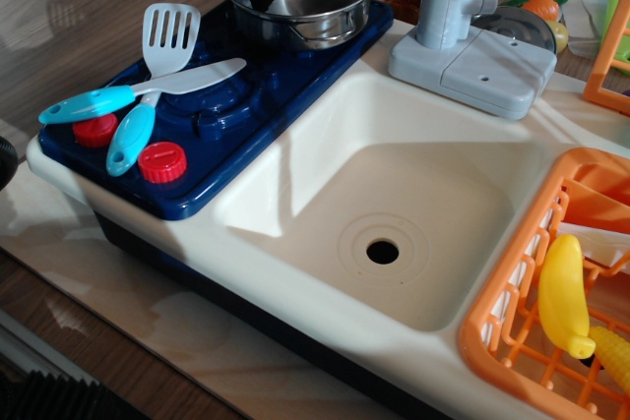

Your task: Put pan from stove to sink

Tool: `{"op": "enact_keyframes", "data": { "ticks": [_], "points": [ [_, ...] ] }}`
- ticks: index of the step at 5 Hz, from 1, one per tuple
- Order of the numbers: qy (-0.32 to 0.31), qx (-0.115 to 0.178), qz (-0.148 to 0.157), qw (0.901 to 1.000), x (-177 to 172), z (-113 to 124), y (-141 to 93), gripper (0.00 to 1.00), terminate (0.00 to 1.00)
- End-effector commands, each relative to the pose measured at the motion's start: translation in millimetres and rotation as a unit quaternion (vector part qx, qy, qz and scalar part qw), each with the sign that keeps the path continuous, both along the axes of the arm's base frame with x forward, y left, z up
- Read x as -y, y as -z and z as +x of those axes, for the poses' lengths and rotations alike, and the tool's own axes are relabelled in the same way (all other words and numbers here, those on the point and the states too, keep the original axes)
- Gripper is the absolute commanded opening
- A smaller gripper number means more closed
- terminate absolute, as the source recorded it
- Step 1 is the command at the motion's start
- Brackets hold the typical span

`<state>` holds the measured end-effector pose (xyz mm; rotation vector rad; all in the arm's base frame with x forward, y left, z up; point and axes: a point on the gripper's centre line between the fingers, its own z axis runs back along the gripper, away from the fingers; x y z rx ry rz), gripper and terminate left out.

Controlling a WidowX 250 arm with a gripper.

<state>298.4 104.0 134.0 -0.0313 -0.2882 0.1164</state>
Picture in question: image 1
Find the grey toy faucet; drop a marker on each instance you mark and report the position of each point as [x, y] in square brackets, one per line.
[483, 69]

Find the red stove knob right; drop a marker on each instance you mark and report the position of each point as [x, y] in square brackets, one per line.
[162, 162]

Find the steel pot lid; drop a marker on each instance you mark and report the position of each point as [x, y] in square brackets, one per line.
[518, 24]

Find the stainless steel pan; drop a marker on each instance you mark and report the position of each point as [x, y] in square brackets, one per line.
[302, 25]

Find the white slotted spatula blue handle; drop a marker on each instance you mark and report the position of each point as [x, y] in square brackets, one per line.
[169, 36]

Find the dark blue toy stove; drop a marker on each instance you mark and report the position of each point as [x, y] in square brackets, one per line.
[224, 127]

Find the black round object left edge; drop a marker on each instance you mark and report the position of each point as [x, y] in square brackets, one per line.
[9, 162]

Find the red stove knob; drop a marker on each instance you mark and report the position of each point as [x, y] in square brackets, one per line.
[96, 132]
[162, 162]

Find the white plate in rack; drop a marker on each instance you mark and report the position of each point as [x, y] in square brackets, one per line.
[601, 246]

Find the red stove knob left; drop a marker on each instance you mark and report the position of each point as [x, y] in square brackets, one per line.
[96, 132]

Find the yellow toy fruit piece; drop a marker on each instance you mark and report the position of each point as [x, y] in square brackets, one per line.
[561, 35]

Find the yellow toy banana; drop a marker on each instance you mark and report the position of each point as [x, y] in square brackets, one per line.
[562, 302]

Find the yellow toy corn cob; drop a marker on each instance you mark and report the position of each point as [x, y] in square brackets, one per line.
[612, 351]

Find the cream toy sink unit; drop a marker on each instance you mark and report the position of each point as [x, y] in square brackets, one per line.
[371, 224]

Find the white toy knife blue handle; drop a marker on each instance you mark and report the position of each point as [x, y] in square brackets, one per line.
[96, 103]

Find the orange basket upper right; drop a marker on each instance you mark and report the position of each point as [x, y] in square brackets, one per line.
[613, 54]

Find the orange dish rack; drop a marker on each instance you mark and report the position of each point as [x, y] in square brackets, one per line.
[501, 339]

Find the orange toy carrot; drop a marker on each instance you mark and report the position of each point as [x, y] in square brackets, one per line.
[547, 10]

